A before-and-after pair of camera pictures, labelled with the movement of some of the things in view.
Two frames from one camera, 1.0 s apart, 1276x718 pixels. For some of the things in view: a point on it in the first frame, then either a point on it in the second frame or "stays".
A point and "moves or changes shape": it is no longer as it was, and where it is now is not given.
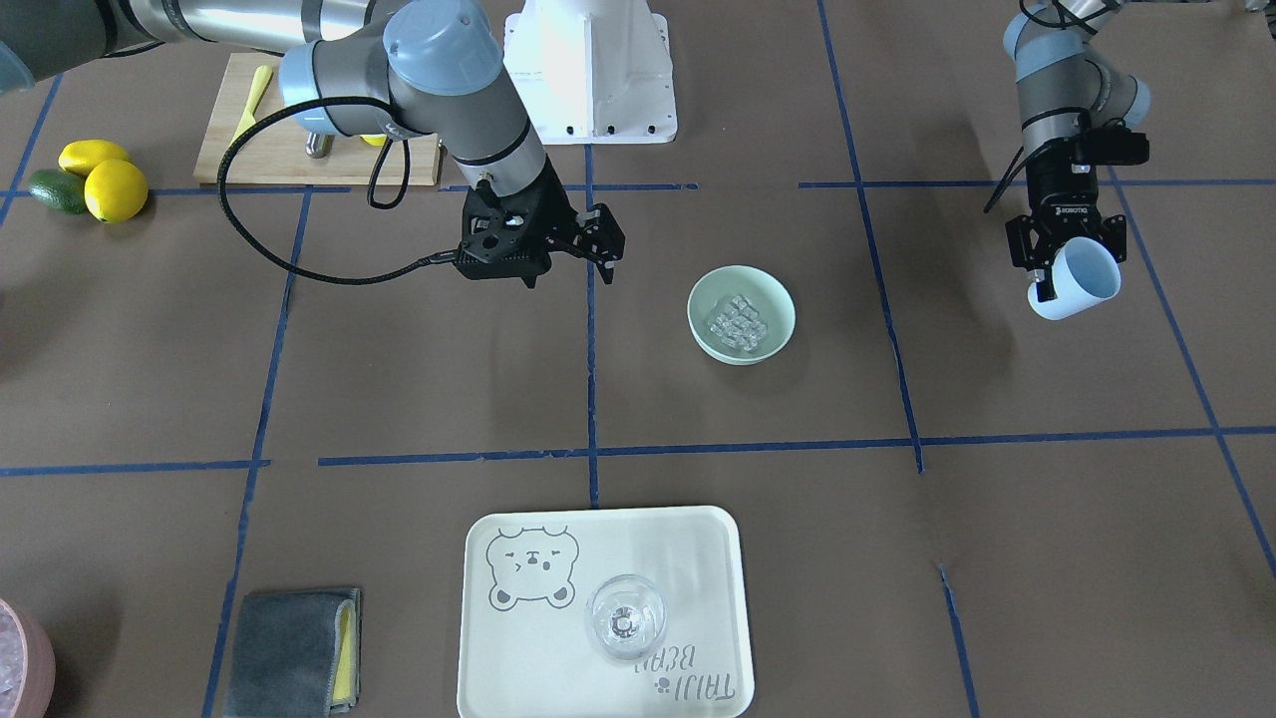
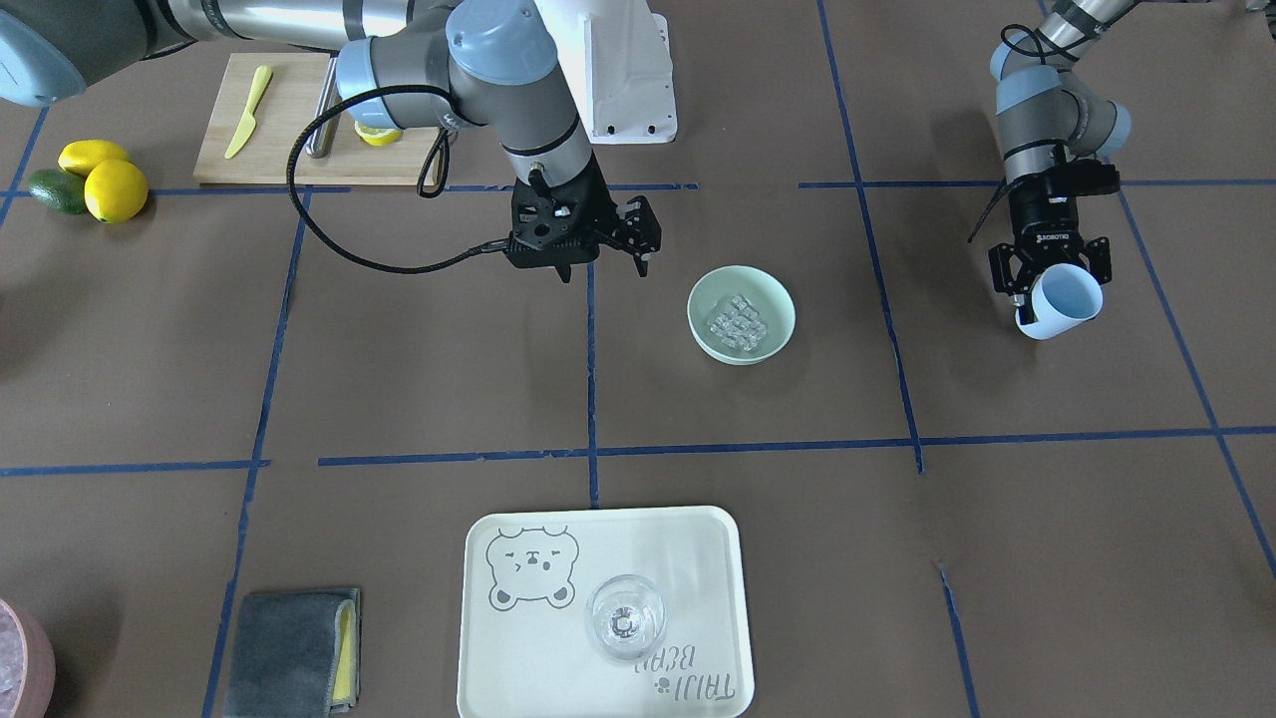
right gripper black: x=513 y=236 → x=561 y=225
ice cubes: x=740 y=326 stays
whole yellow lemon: x=116 y=191 stays
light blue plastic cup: x=1086 y=273 moves or changes shape
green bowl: x=741 y=314 stays
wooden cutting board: x=274 y=153 stays
